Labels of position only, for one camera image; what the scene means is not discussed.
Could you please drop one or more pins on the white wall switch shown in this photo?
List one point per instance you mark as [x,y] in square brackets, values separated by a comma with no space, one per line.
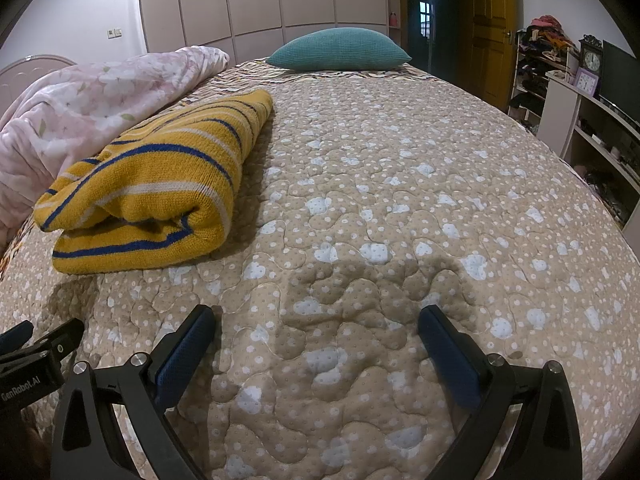
[115,33]

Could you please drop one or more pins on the black television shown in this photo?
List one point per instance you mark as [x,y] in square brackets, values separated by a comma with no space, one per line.
[622,80]

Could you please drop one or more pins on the white shelf unit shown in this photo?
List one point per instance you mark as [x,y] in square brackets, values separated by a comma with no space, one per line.
[555,110]

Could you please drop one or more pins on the pink floral comforter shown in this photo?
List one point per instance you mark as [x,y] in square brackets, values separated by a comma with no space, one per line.
[75,105]

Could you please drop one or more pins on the pink metal headboard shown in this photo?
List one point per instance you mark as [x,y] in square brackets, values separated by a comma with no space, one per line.
[37,58]

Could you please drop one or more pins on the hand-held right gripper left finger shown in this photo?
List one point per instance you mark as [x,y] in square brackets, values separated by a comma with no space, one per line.
[182,355]

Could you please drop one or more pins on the small pink clock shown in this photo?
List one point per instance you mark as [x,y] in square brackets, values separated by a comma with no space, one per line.
[586,82]

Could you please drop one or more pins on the yellow wooden door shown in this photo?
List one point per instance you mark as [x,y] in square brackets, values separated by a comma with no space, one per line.
[487,35]

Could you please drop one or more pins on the glossy beige wardrobe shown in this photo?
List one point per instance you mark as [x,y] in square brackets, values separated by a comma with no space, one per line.
[250,0]

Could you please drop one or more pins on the yellow striped knit sweater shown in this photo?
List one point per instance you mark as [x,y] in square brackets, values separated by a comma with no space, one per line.
[165,160]

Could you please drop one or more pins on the dark mantel clock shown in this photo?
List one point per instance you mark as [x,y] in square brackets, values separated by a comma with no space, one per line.
[592,60]

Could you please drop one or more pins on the cluttered clothes rack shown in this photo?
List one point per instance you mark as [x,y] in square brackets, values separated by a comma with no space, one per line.
[542,40]

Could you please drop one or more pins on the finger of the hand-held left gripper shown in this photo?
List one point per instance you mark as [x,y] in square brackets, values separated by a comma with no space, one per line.
[62,340]
[15,336]

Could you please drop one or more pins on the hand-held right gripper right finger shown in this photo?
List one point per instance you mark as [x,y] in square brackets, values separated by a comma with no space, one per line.
[450,355]

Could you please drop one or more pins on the teal pillow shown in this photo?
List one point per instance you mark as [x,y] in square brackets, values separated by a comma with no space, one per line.
[340,50]

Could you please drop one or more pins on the beige quilted dotted blanket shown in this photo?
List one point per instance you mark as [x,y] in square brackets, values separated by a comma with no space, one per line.
[375,185]

